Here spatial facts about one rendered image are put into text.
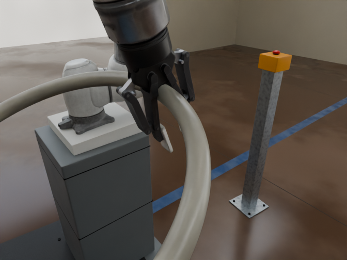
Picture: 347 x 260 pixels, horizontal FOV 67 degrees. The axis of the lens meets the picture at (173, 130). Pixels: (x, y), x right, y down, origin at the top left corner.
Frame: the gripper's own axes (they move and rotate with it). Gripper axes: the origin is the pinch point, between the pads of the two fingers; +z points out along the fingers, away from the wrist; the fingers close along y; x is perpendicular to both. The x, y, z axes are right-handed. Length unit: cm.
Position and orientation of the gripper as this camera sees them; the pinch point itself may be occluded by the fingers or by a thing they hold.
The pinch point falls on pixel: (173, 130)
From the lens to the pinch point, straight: 50.8
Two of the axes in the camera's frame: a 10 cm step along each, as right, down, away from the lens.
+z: 2.3, 6.8, 7.0
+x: 6.2, 4.5, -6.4
